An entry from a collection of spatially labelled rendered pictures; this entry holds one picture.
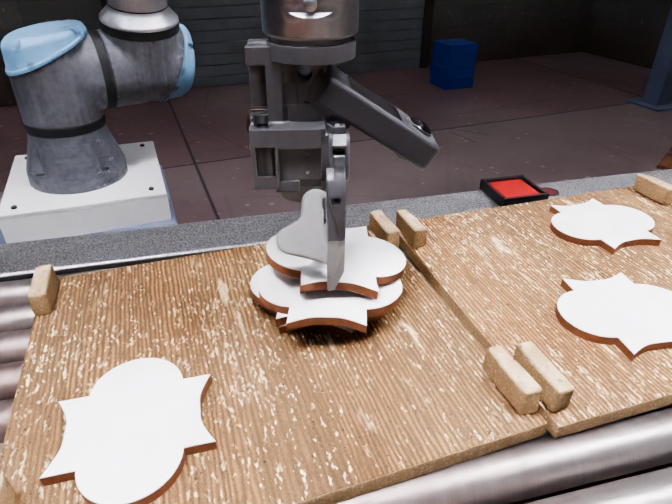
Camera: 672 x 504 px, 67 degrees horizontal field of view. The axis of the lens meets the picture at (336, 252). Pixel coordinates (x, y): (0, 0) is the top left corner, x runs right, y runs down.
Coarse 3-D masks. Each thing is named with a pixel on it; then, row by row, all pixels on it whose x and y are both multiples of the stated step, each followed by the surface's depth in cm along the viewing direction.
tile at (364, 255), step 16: (272, 240) 51; (352, 240) 53; (368, 240) 54; (272, 256) 49; (288, 256) 49; (352, 256) 51; (368, 256) 51; (384, 256) 52; (400, 256) 52; (288, 272) 48; (304, 272) 47; (320, 272) 48; (352, 272) 48; (368, 272) 49; (384, 272) 49; (400, 272) 50; (304, 288) 46; (320, 288) 47; (336, 288) 47; (352, 288) 47; (368, 288) 47
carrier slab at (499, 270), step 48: (624, 192) 77; (432, 240) 65; (480, 240) 65; (528, 240) 65; (480, 288) 56; (528, 288) 56; (480, 336) 50; (528, 336) 50; (576, 336) 50; (576, 384) 44; (624, 384) 44
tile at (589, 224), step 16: (560, 208) 70; (576, 208) 70; (592, 208) 70; (608, 208) 70; (624, 208) 70; (560, 224) 66; (576, 224) 66; (592, 224) 66; (608, 224) 66; (624, 224) 66; (640, 224) 66; (576, 240) 64; (592, 240) 63; (608, 240) 63; (624, 240) 63; (640, 240) 64; (656, 240) 63
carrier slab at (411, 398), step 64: (192, 256) 62; (256, 256) 62; (64, 320) 52; (128, 320) 52; (192, 320) 52; (256, 320) 52; (384, 320) 52; (448, 320) 52; (64, 384) 44; (256, 384) 44; (320, 384) 44; (384, 384) 44; (448, 384) 44; (256, 448) 39; (320, 448) 39; (384, 448) 39; (448, 448) 39
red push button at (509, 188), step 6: (510, 180) 82; (516, 180) 82; (522, 180) 82; (498, 186) 80; (504, 186) 80; (510, 186) 80; (516, 186) 80; (522, 186) 80; (528, 186) 80; (504, 192) 79; (510, 192) 79; (516, 192) 79; (522, 192) 79; (528, 192) 79; (534, 192) 79
